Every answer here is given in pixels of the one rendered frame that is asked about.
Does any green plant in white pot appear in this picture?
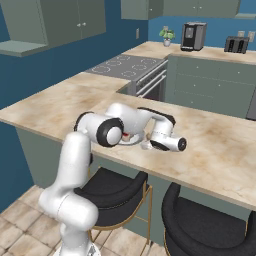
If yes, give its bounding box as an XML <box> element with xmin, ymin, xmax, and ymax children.
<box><xmin>158</xmin><ymin>26</ymin><xmax>176</xmax><ymax>48</ymax></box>

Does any grey-green base cabinet run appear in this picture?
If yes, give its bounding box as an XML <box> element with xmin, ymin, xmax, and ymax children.
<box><xmin>164</xmin><ymin>54</ymin><xmax>256</xmax><ymax>120</ymax></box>

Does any black stool with gold frame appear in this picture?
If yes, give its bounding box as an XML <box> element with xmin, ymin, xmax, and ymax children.
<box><xmin>161</xmin><ymin>181</ymin><xmax>256</xmax><ymax>256</ymax></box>
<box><xmin>73</xmin><ymin>166</ymin><xmax>154</xmax><ymax>256</ymax></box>

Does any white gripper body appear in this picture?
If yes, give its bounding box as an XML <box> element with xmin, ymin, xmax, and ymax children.
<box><xmin>140</xmin><ymin>140</ymin><xmax>155</xmax><ymax>151</ymax></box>

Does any grey-green wall cabinet run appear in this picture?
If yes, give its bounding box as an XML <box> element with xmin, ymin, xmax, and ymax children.
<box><xmin>120</xmin><ymin>0</ymin><xmax>242</xmax><ymax>21</ymax></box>

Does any grey-green counter base panel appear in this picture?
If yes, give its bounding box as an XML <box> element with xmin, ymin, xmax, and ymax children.
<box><xmin>14</xmin><ymin>125</ymin><xmax>256</xmax><ymax>248</ymax></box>

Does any black silver coffee machine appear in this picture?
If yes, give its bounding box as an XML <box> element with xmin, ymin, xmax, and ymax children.
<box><xmin>180</xmin><ymin>21</ymin><xmax>208</xmax><ymax>52</ymax></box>

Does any white plate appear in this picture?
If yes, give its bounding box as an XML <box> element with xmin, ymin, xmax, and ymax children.
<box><xmin>120</xmin><ymin>130</ymin><xmax>147</xmax><ymax>146</ymax></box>

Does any black toaster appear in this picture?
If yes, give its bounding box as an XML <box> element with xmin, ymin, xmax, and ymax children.
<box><xmin>223</xmin><ymin>35</ymin><xmax>251</xmax><ymax>55</ymax></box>

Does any grey-green wall cabinet door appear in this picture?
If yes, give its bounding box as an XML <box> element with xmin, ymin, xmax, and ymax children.
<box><xmin>39</xmin><ymin>0</ymin><xmax>82</xmax><ymax>48</ymax></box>
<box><xmin>77</xmin><ymin>0</ymin><xmax>107</xmax><ymax>41</ymax></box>

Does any grey range cooker with hob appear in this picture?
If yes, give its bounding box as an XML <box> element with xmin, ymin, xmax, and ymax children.
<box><xmin>84</xmin><ymin>53</ymin><xmax>169</xmax><ymax>102</ymax></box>

